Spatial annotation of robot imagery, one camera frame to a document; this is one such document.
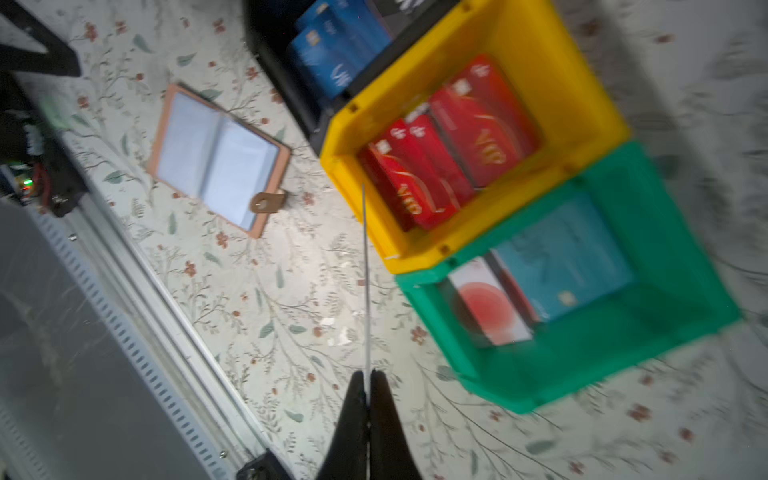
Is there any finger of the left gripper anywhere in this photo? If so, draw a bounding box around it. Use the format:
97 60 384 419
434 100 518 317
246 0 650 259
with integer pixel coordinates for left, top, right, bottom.
1 1 81 78

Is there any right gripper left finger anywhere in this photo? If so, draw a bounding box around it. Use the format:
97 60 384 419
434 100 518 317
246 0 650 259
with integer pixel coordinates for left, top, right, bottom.
316 371 369 480

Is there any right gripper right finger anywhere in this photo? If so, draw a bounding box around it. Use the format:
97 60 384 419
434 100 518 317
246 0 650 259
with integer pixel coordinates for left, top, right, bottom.
369 370 422 480

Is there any white card with red circle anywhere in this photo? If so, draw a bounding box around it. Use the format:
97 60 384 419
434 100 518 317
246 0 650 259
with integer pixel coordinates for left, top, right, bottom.
448 257 533 348

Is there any teal VIP card from holder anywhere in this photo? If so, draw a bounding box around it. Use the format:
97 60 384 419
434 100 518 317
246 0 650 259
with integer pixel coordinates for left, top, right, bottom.
361 185 372 394

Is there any blue VIP card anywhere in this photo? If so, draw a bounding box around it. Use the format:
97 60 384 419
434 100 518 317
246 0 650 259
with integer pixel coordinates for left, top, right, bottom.
291 26 364 101

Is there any teal card in bin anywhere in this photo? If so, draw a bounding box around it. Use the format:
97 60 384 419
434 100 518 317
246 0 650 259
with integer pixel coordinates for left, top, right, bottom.
489 193 635 323

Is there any blue card in bin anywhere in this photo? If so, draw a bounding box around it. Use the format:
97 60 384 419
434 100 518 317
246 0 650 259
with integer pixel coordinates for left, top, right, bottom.
294 0 393 63

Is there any lower red VIP card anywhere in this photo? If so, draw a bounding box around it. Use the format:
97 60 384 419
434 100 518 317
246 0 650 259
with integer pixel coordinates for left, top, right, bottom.
386 113 475 210

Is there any red vip card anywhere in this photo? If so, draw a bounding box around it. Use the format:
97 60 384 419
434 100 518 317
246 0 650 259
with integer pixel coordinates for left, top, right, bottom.
386 113 475 210
428 54 541 188

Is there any upper red VIP card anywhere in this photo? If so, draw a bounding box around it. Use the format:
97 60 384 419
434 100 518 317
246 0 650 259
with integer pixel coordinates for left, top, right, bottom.
428 54 541 188

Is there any dark card in bin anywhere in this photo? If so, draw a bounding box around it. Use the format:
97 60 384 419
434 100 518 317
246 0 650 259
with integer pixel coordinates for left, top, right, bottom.
371 0 433 23

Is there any black plastic bin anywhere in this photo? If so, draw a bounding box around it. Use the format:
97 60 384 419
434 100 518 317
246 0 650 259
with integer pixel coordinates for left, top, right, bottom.
242 0 456 154

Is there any green plastic bin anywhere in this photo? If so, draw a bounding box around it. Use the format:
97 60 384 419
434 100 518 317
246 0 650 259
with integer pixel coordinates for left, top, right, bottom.
397 142 739 413

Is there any yellow plastic bin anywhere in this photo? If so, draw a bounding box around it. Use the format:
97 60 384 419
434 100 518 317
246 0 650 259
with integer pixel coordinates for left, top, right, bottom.
320 0 630 275

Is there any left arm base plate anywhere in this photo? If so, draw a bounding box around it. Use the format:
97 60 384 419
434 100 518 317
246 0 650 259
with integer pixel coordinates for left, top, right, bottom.
1 73 89 217

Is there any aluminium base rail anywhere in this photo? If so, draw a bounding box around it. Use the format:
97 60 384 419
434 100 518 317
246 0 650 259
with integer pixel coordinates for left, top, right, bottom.
17 179 271 480

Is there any white vented cable duct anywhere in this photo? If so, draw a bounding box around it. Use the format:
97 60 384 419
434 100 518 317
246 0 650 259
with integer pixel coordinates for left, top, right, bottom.
32 214 234 479

